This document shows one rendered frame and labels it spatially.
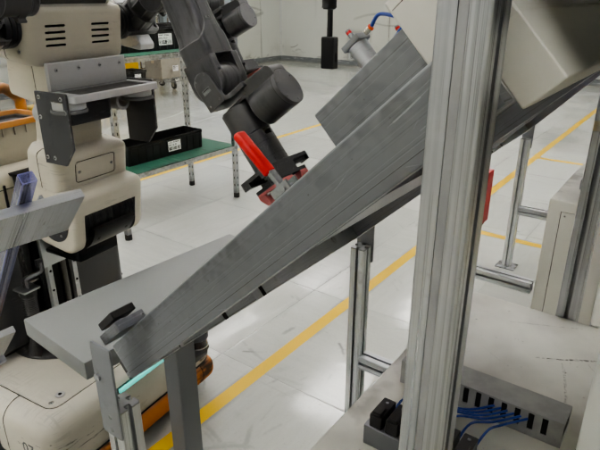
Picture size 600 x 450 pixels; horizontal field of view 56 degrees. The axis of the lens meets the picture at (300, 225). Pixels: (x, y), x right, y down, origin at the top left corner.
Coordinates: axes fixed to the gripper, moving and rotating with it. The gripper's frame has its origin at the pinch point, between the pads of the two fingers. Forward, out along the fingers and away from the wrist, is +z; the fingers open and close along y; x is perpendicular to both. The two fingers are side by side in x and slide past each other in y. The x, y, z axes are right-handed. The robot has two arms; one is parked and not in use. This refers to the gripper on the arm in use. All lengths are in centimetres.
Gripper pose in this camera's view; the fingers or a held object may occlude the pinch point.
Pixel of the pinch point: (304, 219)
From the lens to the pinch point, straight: 85.0
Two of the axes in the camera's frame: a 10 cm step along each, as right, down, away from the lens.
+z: 5.2, 8.6, -0.3
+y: 5.8, -3.2, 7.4
